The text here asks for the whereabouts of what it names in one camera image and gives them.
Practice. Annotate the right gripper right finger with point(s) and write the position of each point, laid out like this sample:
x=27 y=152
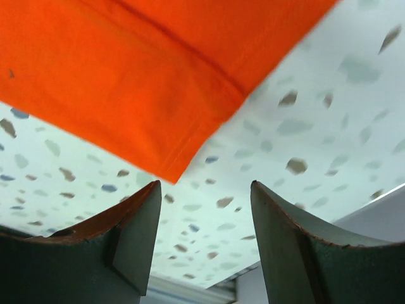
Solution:
x=308 y=260

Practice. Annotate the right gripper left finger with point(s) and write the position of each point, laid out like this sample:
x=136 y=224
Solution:
x=104 y=259

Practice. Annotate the orange t shirt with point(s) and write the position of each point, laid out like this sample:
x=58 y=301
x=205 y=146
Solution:
x=149 y=81

